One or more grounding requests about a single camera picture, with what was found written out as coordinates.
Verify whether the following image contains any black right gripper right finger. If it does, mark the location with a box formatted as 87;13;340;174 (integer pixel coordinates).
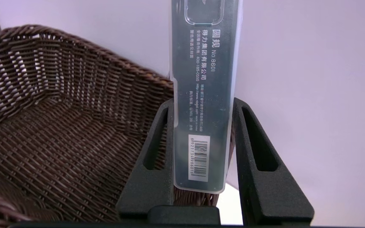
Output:
233;98;315;226

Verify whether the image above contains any grey translucent compass case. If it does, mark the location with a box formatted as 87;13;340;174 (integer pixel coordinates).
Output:
169;0;243;193

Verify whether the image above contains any dark brown wicker basket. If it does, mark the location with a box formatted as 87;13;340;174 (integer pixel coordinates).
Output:
0;25;235;224

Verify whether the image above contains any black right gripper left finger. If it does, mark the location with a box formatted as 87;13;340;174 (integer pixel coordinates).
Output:
116;98;175;222

